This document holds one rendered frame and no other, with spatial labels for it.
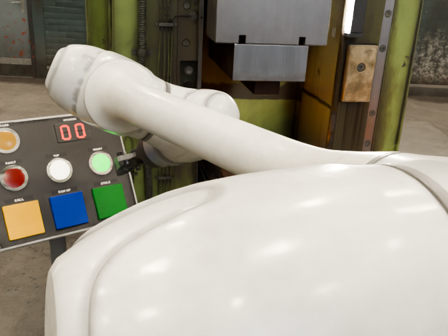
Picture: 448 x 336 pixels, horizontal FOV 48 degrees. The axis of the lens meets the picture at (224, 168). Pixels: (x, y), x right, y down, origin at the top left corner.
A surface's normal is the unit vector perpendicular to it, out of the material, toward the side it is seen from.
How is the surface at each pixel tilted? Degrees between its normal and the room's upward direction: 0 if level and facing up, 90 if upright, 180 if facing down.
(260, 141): 36
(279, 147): 28
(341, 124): 90
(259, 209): 17
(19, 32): 90
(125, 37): 90
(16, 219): 60
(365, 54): 90
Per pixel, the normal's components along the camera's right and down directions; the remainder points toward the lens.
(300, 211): 0.14, -0.78
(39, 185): 0.53, -0.19
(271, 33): 0.18, 0.36
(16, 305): 0.05, -0.93
